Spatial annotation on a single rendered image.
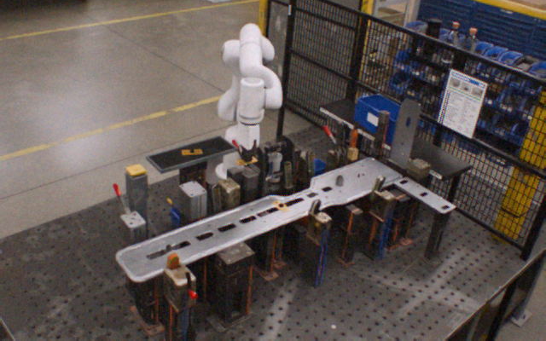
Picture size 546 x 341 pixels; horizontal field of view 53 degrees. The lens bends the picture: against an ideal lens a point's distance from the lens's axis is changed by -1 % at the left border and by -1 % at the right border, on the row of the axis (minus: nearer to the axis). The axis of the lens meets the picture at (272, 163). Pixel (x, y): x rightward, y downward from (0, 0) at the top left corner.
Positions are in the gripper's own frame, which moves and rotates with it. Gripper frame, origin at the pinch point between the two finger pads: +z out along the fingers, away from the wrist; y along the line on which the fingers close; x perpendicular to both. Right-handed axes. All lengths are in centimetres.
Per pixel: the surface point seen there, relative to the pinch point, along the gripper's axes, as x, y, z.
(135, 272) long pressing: -53, 16, 26
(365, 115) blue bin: 95, -34, 15
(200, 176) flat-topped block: -8.2, -22.5, 20.1
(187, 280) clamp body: -39, 30, 23
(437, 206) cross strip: 78, 36, 25
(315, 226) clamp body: 20.3, 23.1, 25.5
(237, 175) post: 4.1, -12.7, 17.3
